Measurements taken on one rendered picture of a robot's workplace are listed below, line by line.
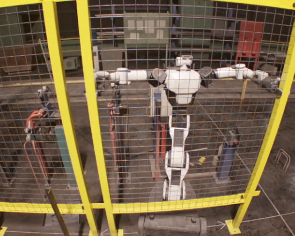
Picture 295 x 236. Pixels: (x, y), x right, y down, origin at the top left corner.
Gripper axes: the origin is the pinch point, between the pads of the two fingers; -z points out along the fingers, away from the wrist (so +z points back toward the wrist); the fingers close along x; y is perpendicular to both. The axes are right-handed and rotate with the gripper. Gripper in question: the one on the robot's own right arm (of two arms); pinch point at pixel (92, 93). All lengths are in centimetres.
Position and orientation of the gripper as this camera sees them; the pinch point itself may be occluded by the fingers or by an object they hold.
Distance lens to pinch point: 108.2
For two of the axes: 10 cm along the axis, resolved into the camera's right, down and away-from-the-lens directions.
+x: 10.0, -0.3, 0.6
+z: -0.7, -4.5, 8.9
